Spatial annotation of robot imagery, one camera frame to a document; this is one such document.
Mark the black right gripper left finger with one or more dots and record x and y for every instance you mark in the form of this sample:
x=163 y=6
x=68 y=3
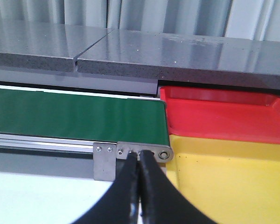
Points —
x=120 y=203

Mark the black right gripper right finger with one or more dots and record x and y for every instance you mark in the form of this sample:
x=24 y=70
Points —
x=161 y=202

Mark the yellow plastic tray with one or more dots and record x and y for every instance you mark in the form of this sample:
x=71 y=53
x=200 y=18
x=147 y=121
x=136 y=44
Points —
x=232 y=182

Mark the green conveyor belt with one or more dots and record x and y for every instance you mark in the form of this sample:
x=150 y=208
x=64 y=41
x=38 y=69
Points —
x=82 y=117

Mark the red plastic tray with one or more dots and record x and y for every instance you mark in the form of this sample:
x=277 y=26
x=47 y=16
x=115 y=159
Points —
x=222 y=114

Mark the grey stone slab right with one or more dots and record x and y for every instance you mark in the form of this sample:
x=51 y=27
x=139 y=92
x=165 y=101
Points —
x=185 y=58

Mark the grey stone slab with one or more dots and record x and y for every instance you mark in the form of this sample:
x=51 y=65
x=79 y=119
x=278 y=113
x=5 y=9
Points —
x=185 y=58
x=45 y=46

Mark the grey stone slab left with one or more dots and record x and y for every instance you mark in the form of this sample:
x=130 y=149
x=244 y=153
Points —
x=45 y=46

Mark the white pleated curtain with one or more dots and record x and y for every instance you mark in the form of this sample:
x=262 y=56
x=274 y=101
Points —
x=247 y=19

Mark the steel conveyor support bracket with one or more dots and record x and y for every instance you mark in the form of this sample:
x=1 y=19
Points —
x=104 y=161

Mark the aluminium conveyor side rail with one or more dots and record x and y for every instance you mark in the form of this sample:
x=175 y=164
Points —
x=44 y=143

